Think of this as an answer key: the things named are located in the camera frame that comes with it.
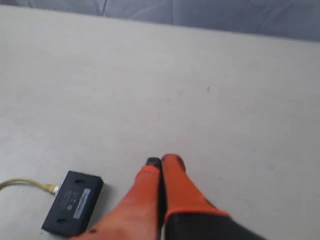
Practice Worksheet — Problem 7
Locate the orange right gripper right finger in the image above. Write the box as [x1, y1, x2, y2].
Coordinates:
[161, 153, 263, 240]

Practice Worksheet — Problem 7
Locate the grey backdrop cloth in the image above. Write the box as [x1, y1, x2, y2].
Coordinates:
[0, 0, 320, 42]

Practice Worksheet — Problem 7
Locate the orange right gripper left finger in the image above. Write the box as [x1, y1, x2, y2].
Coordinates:
[73, 157, 162, 240]

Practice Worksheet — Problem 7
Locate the black network switch box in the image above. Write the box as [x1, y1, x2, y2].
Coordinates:
[41, 171, 104, 238]

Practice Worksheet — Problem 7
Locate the yellow ethernet cable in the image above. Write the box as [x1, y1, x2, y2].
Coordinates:
[0, 177, 61, 194]

